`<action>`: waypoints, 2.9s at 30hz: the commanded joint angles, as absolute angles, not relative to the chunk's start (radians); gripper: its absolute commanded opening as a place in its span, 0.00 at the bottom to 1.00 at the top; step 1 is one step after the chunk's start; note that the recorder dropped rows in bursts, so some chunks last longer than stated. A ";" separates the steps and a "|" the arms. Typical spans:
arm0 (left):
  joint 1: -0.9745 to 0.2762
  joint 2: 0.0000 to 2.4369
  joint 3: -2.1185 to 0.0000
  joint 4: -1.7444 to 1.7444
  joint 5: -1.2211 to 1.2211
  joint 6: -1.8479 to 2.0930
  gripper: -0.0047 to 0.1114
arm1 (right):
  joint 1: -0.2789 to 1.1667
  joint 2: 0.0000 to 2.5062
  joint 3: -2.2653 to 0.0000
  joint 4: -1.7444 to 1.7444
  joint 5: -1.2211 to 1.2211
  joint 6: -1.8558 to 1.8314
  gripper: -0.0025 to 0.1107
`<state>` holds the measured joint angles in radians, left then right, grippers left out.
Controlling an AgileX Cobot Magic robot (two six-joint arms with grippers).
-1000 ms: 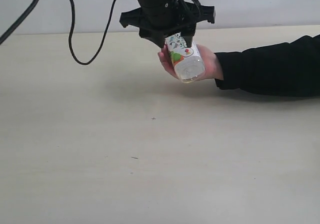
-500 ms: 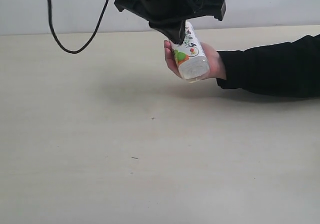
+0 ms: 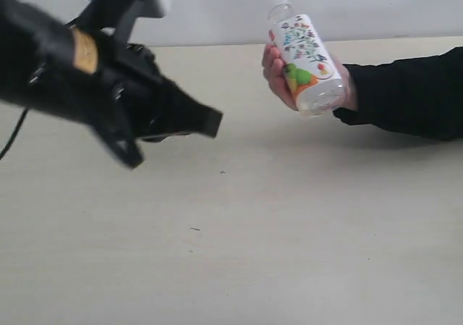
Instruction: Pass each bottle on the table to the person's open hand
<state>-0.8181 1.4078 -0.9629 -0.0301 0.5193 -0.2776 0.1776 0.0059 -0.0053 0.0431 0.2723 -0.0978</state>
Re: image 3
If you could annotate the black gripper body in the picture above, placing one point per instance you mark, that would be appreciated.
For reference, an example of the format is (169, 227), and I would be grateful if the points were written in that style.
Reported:
(49, 66)

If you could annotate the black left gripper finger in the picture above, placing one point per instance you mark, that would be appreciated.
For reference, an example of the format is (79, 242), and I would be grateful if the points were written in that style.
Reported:
(174, 112)

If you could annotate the floral label clear bottle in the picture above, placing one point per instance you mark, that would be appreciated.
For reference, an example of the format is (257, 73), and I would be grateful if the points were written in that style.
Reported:
(311, 75)

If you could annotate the black sleeved forearm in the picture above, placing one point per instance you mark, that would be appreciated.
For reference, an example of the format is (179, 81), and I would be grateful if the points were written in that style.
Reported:
(418, 96)

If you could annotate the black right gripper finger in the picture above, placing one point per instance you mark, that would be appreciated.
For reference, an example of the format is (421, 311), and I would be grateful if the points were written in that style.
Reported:
(115, 134)

